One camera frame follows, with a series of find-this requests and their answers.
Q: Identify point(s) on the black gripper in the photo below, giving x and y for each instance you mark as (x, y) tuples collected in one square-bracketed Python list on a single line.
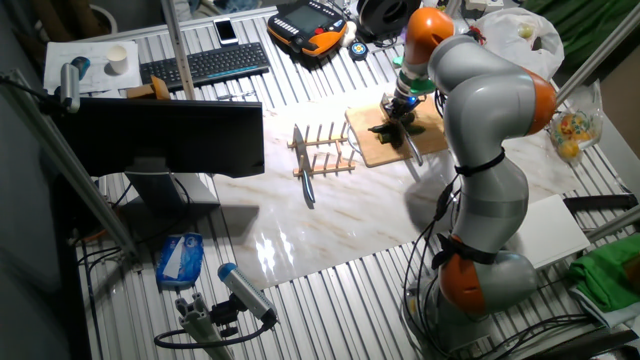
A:
[(404, 105)]

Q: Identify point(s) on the steel cleaver blade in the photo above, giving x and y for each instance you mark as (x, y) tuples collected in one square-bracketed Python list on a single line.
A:
[(414, 149)]

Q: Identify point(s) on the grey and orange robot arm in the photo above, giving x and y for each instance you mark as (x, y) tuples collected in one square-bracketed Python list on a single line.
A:
[(487, 100)]

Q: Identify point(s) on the cut cucumber piece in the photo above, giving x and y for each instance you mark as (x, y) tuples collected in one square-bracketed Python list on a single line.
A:
[(385, 137)]

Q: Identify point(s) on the wooden cutting board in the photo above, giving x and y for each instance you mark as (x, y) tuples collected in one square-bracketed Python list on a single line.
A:
[(370, 150)]

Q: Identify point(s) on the round black tape measure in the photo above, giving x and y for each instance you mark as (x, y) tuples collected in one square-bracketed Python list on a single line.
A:
[(358, 50)]

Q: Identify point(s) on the wooden peg rack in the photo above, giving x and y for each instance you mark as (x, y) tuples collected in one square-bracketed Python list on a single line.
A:
[(325, 170)]

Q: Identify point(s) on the white rounded object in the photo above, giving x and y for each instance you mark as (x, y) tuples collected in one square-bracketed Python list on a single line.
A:
[(350, 32)]

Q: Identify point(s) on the black filament spool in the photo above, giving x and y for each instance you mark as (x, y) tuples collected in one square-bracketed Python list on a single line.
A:
[(385, 17)]

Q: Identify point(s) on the pointed steel kitchen knife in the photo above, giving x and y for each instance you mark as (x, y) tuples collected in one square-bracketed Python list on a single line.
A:
[(305, 170)]

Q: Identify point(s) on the white plastic bag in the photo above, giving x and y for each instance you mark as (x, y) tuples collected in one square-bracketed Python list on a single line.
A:
[(505, 35)]

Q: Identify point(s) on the orange and black teach pendant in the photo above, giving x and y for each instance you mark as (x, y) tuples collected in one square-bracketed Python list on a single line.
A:
[(305, 20)]

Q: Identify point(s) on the clear bag of yellow fruit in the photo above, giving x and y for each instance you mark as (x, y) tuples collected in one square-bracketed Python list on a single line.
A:
[(575, 130)]

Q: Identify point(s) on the white flat box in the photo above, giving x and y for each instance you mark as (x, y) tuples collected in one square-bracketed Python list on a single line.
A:
[(550, 235)]

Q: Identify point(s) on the white smartphone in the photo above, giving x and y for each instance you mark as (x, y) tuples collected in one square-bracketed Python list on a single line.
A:
[(226, 31)]

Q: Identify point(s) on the black keyboard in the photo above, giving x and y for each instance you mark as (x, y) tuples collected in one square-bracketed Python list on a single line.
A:
[(210, 65)]

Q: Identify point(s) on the dark green fabric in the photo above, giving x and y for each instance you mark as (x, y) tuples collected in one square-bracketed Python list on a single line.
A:
[(575, 12)]

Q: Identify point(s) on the black bar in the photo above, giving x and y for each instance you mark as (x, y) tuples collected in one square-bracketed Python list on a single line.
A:
[(600, 201)]

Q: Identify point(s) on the black computer monitor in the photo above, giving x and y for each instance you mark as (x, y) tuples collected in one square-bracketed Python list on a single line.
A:
[(160, 135)]

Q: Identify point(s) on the brown wooden block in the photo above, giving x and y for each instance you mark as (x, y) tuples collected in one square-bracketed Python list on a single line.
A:
[(150, 91)]

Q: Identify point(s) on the blue tissue pack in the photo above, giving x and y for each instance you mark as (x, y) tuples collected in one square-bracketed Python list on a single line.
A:
[(187, 260)]

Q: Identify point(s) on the bright green cloth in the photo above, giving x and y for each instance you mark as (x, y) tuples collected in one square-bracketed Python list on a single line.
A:
[(605, 275)]

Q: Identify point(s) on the white paper cup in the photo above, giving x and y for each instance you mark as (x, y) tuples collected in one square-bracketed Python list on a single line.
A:
[(117, 60)]

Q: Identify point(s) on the short aluminium profile stand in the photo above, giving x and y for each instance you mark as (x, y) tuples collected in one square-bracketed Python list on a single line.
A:
[(200, 330)]

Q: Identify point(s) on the white paper sheet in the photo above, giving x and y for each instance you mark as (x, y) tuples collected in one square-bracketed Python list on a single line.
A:
[(102, 82)]

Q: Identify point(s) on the dark blue rounded object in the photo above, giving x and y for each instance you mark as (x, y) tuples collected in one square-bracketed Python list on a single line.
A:
[(82, 65)]

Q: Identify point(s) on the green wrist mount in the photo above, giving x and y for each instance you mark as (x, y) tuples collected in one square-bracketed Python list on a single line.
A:
[(417, 85)]

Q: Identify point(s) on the grey aluminium frame beam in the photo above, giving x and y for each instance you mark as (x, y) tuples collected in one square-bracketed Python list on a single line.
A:
[(600, 50), (615, 223), (75, 170)]

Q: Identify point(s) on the silver camera with blue cap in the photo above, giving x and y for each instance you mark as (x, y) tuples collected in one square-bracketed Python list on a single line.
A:
[(245, 292)]

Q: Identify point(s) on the grey aluminium frame post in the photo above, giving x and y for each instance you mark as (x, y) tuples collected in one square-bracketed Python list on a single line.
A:
[(176, 50)]

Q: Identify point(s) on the black camera bracket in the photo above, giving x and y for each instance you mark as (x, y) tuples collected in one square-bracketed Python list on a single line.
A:
[(225, 315)]

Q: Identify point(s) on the silver depth camera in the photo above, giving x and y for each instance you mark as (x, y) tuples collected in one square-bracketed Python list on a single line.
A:
[(70, 90)]

